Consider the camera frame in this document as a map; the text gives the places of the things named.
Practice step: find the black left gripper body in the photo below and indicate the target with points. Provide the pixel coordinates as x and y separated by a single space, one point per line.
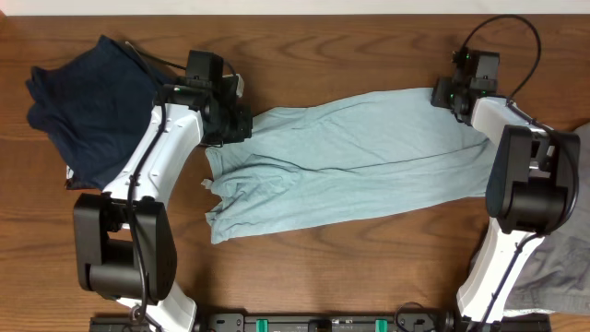
237 124

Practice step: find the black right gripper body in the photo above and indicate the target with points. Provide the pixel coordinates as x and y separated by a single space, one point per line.
446 93

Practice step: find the light blue t-shirt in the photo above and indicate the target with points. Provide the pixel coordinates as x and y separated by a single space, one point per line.
364 157

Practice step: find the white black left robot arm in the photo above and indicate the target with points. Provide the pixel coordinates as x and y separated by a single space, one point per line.
124 244

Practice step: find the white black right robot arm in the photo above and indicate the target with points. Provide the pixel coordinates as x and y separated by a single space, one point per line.
532 191

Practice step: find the folded navy blue garment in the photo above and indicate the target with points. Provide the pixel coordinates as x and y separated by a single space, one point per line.
96 108

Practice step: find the grey garment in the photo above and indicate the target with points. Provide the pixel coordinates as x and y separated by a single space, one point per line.
555 278

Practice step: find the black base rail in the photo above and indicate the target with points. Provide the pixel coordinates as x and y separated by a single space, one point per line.
408 318

